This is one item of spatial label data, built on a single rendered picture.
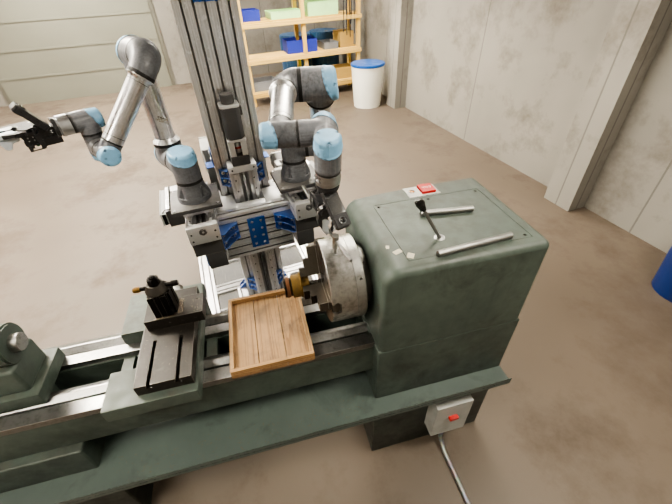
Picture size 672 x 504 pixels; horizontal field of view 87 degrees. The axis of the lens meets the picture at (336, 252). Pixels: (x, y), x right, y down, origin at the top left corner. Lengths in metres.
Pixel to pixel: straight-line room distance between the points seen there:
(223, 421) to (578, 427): 1.85
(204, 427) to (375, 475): 0.90
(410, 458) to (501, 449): 0.48
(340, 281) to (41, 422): 1.08
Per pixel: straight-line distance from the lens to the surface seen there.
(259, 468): 2.17
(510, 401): 2.44
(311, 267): 1.30
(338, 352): 1.40
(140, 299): 1.72
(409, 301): 1.21
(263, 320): 1.49
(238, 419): 1.68
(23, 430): 1.66
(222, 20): 1.76
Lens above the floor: 2.00
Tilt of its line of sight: 39 degrees down
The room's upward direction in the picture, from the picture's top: 3 degrees counter-clockwise
